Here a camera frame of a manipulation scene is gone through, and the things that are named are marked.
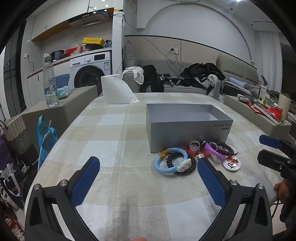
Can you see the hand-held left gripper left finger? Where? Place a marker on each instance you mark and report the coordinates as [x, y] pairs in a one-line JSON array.
[[85, 180]]

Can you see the blue bangle with cloud charm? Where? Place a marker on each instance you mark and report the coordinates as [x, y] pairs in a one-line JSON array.
[[159, 163]]

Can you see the white washing machine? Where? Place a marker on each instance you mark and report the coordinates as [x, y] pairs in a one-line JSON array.
[[92, 69]]

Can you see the yellow box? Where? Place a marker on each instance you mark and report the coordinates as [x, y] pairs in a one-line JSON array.
[[93, 41]]

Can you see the dark tote bag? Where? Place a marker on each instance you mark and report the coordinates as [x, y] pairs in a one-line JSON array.
[[11, 185]]

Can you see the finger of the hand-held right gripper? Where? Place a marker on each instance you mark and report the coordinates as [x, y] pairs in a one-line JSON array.
[[269, 141], [270, 158]]

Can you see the clear pencil case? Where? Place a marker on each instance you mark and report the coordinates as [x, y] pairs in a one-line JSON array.
[[266, 113]]

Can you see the wall socket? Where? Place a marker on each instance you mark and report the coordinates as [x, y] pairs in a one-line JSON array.
[[174, 50]]

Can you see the person's right forearm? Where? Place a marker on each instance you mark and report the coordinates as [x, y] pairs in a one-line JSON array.
[[289, 213]]

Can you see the grey pillow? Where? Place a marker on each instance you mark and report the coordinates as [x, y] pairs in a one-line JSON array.
[[129, 54]]

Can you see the light blue wipes packet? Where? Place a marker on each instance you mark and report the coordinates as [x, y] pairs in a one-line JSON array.
[[64, 90]]

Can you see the wicker basket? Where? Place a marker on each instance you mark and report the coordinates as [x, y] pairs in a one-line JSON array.
[[16, 132]]

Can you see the round white badge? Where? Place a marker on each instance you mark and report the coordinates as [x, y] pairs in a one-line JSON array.
[[231, 164]]

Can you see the grey sofa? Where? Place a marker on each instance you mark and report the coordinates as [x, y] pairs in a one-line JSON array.
[[180, 89]]

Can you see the red box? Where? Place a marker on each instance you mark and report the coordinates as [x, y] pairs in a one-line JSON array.
[[74, 50]]

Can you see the blue plastic bag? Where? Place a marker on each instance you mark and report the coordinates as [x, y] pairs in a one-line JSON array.
[[46, 143]]

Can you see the range hood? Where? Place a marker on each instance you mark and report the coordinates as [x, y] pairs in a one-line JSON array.
[[92, 17]]

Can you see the black and white jacket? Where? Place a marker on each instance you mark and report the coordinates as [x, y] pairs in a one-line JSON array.
[[201, 73]]

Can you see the clear water bottle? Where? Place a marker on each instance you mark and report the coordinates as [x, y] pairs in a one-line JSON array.
[[50, 83]]

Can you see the grey cardboard box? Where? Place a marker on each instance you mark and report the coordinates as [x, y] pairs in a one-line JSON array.
[[185, 134]]

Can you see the blue basin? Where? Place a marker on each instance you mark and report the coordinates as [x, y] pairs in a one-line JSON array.
[[63, 81]]

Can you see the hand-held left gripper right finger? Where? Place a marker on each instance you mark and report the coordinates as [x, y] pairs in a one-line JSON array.
[[211, 180]]

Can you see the person's right hand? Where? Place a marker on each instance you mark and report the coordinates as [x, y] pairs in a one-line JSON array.
[[281, 190]]

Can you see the dark glass door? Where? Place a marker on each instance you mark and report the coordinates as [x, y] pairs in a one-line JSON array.
[[13, 74]]

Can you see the small white figure charm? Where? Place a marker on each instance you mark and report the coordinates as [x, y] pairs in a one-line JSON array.
[[201, 155]]

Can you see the red packet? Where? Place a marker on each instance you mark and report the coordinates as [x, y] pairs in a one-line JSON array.
[[276, 112]]

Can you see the white cloth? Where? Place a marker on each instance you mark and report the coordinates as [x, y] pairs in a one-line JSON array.
[[136, 74]]

